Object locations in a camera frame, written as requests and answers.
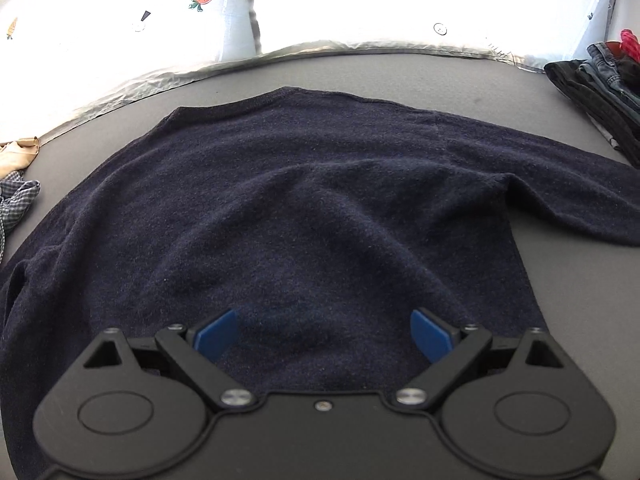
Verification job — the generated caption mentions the red checked shirt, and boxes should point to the red checked shirt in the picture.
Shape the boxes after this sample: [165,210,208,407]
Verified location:
[605,28,640,63]

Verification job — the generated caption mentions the grey checked crumpled shirt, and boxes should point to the grey checked crumpled shirt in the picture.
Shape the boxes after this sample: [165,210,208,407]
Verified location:
[0,170,41,259]

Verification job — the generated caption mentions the blue folded jeans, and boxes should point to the blue folded jeans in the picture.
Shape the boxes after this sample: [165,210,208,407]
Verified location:
[578,42,639,126]

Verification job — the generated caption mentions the black folded garment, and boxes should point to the black folded garment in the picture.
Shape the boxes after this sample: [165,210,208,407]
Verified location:
[544,60,639,169]

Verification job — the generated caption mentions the white carrot print tent cloth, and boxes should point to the white carrot print tent cloth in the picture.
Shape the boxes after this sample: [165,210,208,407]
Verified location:
[1,0,639,142]

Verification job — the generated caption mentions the navy blue knit sweater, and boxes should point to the navy blue knit sweater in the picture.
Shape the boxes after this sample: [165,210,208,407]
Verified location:
[1,88,639,479]

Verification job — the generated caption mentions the beige crumpled garment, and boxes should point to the beige crumpled garment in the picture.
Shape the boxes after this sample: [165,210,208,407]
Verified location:
[0,138,40,179]

